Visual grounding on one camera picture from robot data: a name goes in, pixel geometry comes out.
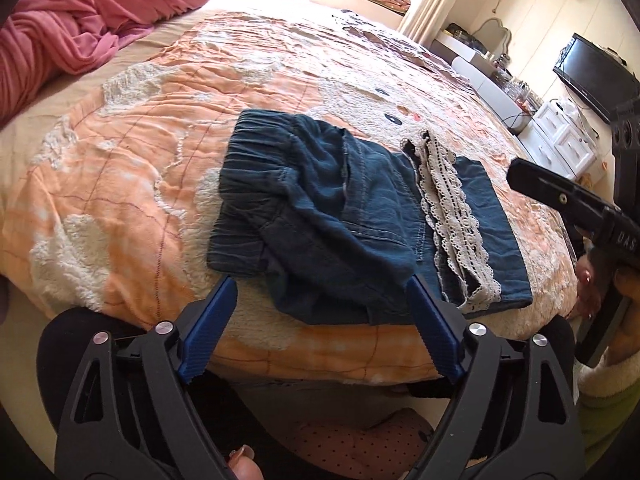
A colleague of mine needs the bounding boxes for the blue denim lace-trimmed pants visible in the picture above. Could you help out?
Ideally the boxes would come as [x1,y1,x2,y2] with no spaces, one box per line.
[207,110,533,325]

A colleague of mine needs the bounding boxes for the right hand, red nails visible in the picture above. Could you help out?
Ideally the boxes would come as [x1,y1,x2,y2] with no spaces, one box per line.
[572,251,640,369]

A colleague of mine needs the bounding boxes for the left hand, red nails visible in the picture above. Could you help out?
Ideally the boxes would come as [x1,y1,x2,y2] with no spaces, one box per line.
[228,445,264,480]

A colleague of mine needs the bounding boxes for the white drawer cabinet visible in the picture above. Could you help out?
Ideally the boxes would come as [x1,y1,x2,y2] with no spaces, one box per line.
[518,100,597,181]

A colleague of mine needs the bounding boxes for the black trouser leg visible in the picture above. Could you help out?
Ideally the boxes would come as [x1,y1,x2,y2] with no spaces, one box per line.
[34,304,312,480]

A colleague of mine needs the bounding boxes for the pink dotted slipper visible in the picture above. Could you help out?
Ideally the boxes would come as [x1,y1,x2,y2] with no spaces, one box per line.
[284,408,434,479]

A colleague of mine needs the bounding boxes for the black flat screen television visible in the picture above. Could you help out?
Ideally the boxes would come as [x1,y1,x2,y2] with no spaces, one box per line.
[553,34,639,124]

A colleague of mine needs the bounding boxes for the white low tv bench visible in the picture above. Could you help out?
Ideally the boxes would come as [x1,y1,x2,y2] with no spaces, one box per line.
[451,56,532,136]

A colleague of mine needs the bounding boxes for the green jacket sleeve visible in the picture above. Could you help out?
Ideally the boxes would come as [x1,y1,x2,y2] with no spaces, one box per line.
[577,352,639,468]

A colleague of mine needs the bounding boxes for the beige window curtain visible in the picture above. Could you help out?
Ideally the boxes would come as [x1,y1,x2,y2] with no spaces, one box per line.
[397,0,469,47]

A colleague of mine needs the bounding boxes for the pink crumpled blanket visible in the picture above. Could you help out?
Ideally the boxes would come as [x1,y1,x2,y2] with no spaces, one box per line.
[1,0,208,122]

